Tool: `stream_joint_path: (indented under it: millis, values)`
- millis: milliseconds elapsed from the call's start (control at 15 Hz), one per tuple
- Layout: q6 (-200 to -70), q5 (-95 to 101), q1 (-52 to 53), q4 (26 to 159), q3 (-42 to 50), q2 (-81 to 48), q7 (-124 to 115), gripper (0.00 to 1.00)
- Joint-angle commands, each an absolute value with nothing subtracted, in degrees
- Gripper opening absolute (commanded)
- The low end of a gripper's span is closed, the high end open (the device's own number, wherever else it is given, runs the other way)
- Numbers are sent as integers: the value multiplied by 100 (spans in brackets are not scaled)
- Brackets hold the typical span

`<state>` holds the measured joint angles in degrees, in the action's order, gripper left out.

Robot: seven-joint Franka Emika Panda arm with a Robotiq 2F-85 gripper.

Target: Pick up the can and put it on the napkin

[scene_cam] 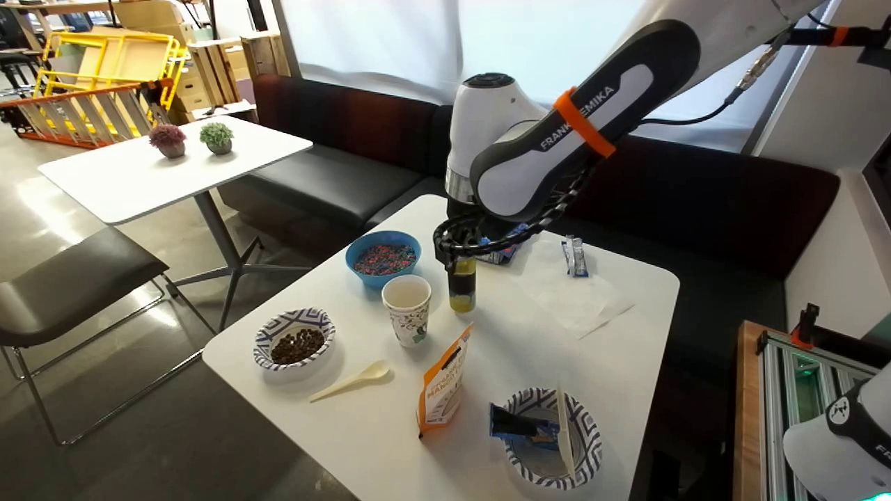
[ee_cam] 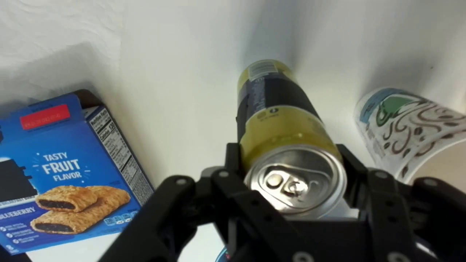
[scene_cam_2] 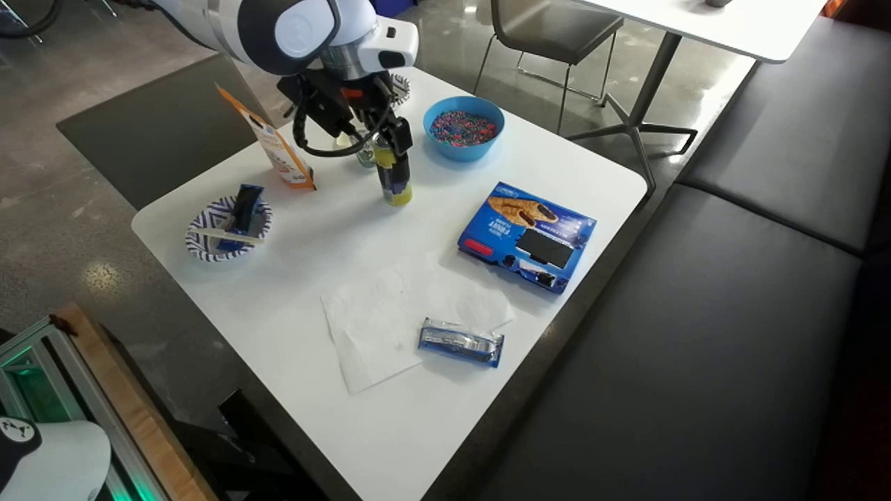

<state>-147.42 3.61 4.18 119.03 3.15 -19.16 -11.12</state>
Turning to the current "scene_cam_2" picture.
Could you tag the dark blue snack packet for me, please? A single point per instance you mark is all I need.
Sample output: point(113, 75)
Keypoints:
point(243, 206)

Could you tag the blue patterned paper plate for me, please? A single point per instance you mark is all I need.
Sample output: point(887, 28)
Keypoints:
point(218, 216)

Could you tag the yellow green drink can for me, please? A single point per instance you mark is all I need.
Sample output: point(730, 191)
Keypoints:
point(394, 174)

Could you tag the grey floor mat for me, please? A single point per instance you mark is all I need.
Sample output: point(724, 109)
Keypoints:
point(165, 131)

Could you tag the blue cookie box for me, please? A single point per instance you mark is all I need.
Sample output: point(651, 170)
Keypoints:
point(528, 238)

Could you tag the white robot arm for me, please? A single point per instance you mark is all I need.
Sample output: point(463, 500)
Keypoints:
point(335, 60)

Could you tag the black cushioned bench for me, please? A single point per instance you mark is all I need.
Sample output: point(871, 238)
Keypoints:
point(742, 352)

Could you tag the wooden framed cart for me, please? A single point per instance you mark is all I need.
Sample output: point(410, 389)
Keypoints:
point(69, 369)

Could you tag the grey metal chair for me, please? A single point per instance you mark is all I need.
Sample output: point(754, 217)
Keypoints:
point(553, 28)

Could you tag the white black cap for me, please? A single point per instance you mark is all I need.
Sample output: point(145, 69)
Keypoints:
point(51, 460)

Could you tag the blue bowl of candies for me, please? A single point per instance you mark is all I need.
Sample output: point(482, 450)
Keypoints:
point(463, 128)

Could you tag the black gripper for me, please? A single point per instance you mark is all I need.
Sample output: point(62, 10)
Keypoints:
point(355, 109)

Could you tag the blue wrapped snack bar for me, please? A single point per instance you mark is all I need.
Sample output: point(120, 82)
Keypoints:
point(463, 343)

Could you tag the white plastic knife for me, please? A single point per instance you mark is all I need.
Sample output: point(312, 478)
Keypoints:
point(230, 238)

